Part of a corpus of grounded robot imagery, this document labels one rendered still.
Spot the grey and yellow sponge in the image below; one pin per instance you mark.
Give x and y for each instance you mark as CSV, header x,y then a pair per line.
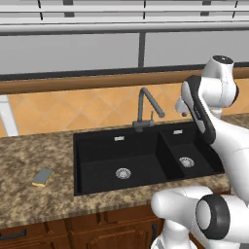
x,y
43,176

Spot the brown wooden window sill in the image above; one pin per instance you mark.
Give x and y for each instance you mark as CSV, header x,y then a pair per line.
x,y
81,83

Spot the black double sink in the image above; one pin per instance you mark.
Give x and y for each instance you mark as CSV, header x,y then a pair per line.
x,y
97,155

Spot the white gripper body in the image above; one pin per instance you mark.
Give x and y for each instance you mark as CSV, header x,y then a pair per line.
x,y
181,105

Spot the brown wooden drawer front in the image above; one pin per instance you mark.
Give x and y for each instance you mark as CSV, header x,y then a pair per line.
x,y
35,235

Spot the brown wooden cupboard door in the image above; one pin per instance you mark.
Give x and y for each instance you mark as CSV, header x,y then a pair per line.
x,y
113,235

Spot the grey window with frame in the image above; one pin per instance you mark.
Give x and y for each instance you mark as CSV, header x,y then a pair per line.
x,y
81,48

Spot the grey tap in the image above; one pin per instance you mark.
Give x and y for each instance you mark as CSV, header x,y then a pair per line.
x,y
140,110

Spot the round steel sink drain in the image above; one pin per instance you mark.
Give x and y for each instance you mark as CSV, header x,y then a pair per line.
x,y
186,162
123,173

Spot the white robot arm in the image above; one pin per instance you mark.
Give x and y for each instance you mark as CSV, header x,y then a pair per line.
x,y
233,142

